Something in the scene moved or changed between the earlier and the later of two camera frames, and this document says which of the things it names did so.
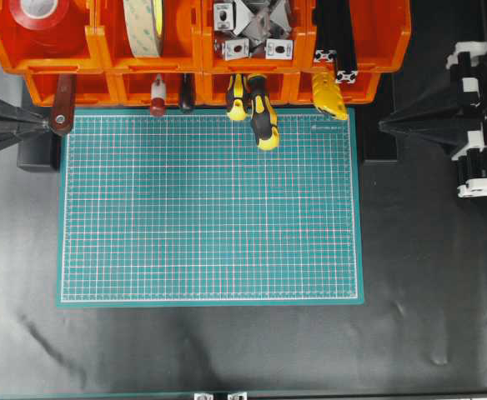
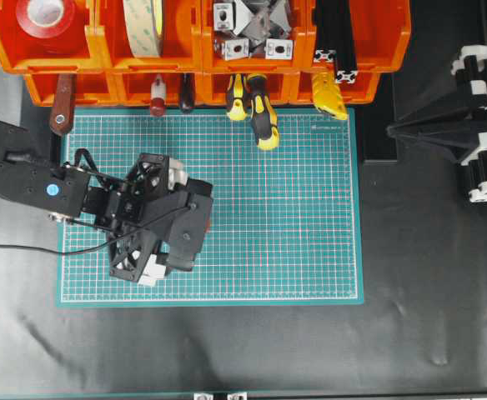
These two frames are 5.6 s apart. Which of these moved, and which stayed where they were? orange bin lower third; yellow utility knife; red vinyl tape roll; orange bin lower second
Moved: red vinyl tape roll
Stayed: yellow utility knife; orange bin lower third; orange bin lower second
